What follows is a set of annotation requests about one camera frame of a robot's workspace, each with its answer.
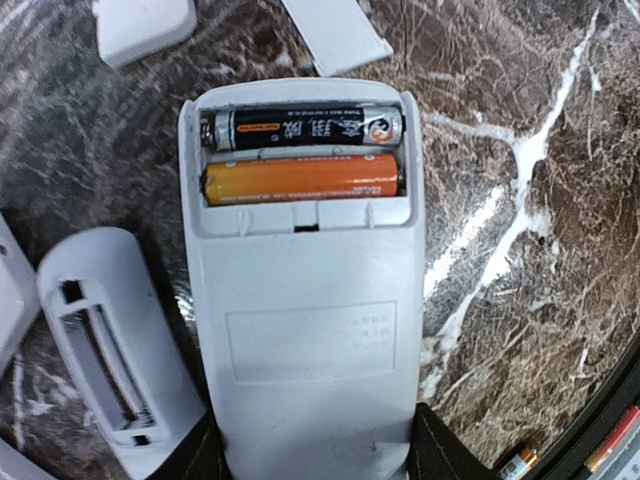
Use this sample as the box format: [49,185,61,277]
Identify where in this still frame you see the wide white remote control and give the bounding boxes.
[0,217,40,376]

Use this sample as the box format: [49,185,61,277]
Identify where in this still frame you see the white wide remote battery cover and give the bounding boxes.
[92,0,197,68]

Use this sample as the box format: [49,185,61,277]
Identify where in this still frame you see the white remote with battery bay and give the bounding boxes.
[36,227,206,479]

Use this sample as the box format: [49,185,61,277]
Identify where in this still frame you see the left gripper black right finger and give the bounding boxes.
[407,403,498,480]

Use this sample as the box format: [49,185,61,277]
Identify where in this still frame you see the small white remote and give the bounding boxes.
[178,78,426,479]

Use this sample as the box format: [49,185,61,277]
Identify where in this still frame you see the black AAA battery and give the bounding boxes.
[200,104,405,152]

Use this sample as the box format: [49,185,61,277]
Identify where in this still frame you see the orange batteries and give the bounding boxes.
[202,154,403,207]

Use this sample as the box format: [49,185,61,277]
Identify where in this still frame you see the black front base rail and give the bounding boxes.
[525,332,639,480]

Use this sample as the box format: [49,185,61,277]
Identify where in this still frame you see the white slim remote battery cover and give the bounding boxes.
[282,0,394,77]

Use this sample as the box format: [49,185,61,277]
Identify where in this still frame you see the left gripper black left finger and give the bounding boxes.
[149,412,225,480]

